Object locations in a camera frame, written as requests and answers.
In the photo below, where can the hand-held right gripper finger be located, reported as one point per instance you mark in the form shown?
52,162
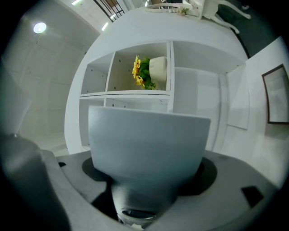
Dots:
146,146

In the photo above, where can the white shelf cabinet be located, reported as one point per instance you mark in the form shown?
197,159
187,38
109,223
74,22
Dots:
140,93

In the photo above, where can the sunflower plant in cream pot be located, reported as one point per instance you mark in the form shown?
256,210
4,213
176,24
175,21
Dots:
158,67

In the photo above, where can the white flat board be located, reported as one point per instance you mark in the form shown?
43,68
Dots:
237,97

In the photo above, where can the linear ceiling light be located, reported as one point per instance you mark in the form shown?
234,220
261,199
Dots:
104,26
76,1

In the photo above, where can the small flower bouquet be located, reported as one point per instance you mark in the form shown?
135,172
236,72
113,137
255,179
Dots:
183,10

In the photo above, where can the black metal grid partition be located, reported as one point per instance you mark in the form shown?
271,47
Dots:
110,9

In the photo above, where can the round ceiling light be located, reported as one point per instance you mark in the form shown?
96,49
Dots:
40,27

